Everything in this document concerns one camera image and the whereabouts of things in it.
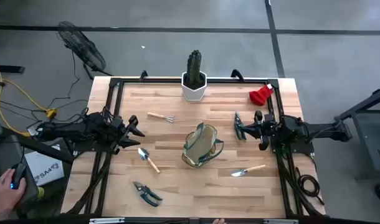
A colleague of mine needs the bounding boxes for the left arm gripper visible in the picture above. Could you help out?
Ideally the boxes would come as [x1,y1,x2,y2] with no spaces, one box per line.
[106,114,146,155]

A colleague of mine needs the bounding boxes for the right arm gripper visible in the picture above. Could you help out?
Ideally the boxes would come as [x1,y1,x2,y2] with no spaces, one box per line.
[239,110,280,152]

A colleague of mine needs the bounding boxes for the wide wooden-handled trowel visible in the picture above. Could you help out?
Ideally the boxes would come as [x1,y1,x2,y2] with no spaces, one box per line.
[137,147,161,174]

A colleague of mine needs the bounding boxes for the green-handled pruning shears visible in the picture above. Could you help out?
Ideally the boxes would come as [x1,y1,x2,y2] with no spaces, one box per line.
[133,181,163,208]
[234,111,247,141]

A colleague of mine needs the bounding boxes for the wooden-handled hand rake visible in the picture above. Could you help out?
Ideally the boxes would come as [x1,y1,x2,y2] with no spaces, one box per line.
[146,112,176,123]

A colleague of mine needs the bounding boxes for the red gardening glove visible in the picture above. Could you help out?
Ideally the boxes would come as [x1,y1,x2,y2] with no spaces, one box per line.
[249,83,274,106]

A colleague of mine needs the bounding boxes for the narrow wooden-handled trowel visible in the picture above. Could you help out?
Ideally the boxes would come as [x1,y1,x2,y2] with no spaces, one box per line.
[230,164,267,177]

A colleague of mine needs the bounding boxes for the cream and green tool bag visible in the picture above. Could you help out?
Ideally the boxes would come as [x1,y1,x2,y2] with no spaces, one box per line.
[181,122,225,169]

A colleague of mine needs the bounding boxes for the white hexagonal plant pot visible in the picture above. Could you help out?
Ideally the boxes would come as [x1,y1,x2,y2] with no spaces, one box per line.
[181,70,208,102]

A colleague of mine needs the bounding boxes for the green cactus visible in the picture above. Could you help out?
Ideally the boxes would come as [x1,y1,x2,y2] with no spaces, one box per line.
[186,49,203,88]

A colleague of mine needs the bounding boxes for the white cardboard box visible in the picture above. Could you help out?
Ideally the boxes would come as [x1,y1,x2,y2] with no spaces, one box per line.
[24,144,65,187]

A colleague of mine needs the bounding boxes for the black floor fan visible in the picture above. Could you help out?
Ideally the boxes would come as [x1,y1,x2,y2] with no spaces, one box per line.
[56,21,113,80]

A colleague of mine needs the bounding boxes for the grey metal stand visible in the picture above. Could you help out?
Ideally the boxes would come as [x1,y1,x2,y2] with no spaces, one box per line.
[333,85,380,181]

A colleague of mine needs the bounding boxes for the black computer mouse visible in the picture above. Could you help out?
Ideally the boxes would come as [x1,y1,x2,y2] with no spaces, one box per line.
[9,162,27,190]

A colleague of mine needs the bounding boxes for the dark grey desk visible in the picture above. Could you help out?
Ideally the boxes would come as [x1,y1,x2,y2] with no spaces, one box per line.
[0,105,40,218]

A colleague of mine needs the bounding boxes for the person's hand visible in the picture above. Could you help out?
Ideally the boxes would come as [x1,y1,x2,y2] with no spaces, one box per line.
[0,169,27,212]

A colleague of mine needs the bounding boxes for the black floor bar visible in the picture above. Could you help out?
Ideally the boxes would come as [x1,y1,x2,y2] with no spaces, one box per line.
[0,65,26,75]

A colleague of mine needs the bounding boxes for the black metal table frame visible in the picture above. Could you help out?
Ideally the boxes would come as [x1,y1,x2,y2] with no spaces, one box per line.
[65,70,325,218]

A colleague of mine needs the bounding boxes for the coiled black cable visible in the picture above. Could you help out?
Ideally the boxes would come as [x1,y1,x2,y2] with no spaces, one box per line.
[295,166,325,206]

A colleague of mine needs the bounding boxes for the yellow extension cable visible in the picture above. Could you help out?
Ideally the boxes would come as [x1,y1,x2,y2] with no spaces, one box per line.
[0,60,57,138]

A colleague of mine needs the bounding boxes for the silver metal bracket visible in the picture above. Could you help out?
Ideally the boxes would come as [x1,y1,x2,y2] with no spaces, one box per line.
[89,217,125,224]
[264,218,299,224]

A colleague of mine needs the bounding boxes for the black fan cable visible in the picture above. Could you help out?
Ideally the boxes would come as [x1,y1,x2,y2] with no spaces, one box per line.
[48,51,88,110]

